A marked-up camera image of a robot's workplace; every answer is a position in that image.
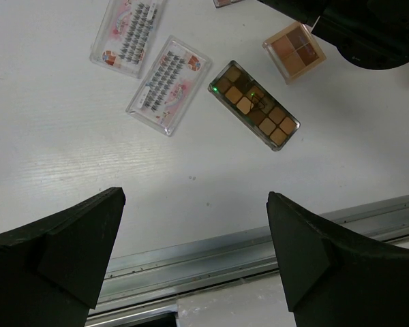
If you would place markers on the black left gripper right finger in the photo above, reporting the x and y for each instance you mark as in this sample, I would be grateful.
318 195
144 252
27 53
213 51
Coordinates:
333 276

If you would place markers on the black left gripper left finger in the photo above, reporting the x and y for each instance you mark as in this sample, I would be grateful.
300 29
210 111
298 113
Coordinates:
52 270

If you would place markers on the long brown eyeshadow palette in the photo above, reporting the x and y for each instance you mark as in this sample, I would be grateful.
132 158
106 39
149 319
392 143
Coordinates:
254 106

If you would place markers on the four-pan eyeshadow palette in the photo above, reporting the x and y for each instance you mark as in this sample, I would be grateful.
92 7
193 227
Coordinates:
294 51

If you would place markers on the round-pan eyeshadow palette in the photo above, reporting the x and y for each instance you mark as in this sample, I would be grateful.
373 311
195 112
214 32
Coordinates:
222 3

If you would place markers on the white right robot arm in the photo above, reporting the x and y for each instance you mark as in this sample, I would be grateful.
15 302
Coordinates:
371 34

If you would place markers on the lower false lash case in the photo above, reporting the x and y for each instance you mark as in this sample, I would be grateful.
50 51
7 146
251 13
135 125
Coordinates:
169 86

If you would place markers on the false lash case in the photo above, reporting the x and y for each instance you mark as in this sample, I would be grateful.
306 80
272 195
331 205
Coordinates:
126 35
169 86

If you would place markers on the upper false lash case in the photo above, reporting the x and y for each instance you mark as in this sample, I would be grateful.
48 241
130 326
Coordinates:
126 35

